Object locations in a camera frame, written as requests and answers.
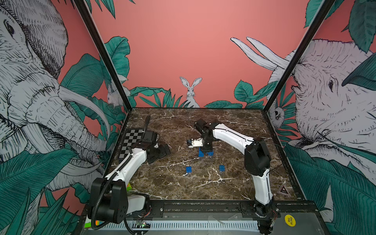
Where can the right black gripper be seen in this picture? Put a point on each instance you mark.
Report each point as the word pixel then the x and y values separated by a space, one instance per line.
pixel 203 149

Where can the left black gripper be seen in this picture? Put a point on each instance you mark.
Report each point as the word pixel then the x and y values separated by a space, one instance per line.
pixel 163 152

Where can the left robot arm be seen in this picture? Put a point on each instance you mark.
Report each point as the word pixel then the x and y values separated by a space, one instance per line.
pixel 109 201

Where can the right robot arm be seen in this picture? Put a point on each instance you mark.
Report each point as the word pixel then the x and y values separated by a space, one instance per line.
pixel 256 159

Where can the checkerboard calibration board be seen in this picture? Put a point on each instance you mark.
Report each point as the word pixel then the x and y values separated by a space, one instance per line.
pixel 132 135

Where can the rubiks cube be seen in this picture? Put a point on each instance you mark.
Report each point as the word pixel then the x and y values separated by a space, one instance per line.
pixel 129 187

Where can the small green circuit board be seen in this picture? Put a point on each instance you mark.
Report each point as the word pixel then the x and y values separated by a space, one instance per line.
pixel 142 225

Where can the warning triangle sticker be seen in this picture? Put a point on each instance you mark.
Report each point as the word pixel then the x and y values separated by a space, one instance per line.
pixel 283 190

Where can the yellow round sticker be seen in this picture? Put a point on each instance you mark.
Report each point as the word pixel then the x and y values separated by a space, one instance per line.
pixel 290 220

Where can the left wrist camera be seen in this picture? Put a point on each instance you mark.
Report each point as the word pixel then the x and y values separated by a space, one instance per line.
pixel 149 137

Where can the black front frame rail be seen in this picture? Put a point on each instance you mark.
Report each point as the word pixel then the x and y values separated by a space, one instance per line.
pixel 248 208

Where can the white slotted cable duct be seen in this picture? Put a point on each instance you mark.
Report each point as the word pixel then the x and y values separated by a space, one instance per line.
pixel 173 225

